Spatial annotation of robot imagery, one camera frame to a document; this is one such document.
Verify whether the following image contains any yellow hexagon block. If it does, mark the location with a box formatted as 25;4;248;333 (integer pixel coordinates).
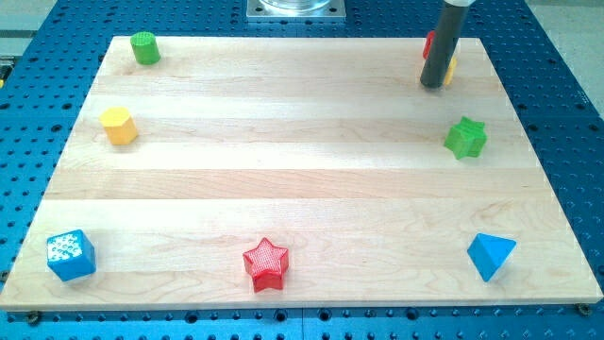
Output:
99;107;138;145

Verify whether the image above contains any light wooden board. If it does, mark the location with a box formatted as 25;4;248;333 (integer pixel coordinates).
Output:
1;36;602;312

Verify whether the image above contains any red star block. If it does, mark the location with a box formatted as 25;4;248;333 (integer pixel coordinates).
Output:
243;238;289;293

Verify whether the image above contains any green star block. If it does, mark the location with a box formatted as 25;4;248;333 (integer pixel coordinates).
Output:
444;116;488;160

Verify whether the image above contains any yellow block behind rod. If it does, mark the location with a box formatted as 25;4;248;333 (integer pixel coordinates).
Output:
444;57;458;86

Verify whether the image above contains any red block behind rod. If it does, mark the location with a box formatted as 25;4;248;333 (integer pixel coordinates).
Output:
422;30;435;60

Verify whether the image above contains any green cylinder block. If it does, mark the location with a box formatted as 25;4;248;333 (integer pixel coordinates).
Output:
130;31;160;65

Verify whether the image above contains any blue triangle block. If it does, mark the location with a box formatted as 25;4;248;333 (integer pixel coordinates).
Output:
467;233;516;282

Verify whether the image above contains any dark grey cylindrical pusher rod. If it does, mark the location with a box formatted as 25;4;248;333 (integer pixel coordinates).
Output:
420;0;474;89

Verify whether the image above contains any blue cube block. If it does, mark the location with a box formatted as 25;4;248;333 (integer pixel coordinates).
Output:
46;229;96;281

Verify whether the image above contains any blue perforated metal table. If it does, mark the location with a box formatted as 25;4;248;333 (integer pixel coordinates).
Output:
1;1;603;339

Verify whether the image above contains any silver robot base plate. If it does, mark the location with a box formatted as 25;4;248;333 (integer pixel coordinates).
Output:
245;0;346;22

